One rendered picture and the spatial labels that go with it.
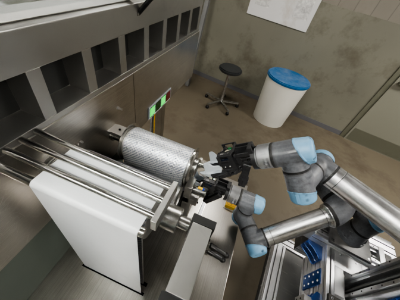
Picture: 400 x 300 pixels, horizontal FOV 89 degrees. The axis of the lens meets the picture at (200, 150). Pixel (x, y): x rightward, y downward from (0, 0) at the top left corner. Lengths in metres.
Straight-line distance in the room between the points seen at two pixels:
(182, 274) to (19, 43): 0.51
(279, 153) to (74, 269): 0.83
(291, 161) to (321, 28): 3.17
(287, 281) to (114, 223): 1.62
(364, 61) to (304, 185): 3.26
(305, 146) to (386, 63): 3.30
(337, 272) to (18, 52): 1.55
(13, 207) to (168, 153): 0.42
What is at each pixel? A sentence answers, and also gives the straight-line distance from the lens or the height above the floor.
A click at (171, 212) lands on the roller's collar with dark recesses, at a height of 1.37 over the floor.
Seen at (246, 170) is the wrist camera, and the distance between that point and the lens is 0.66.
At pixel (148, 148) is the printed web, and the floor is 1.30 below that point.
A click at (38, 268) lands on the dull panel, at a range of 0.94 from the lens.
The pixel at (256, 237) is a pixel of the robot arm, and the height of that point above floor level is 1.05.
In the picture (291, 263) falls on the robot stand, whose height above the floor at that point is 0.21.
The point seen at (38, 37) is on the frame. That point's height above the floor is 1.63.
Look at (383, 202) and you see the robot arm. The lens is 0.77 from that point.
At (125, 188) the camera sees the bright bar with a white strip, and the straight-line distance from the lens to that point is 0.45.
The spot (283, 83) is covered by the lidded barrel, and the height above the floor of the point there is 0.74.
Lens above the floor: 1.82
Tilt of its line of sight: 44 degrees down
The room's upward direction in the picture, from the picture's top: 15 degrees clockwise
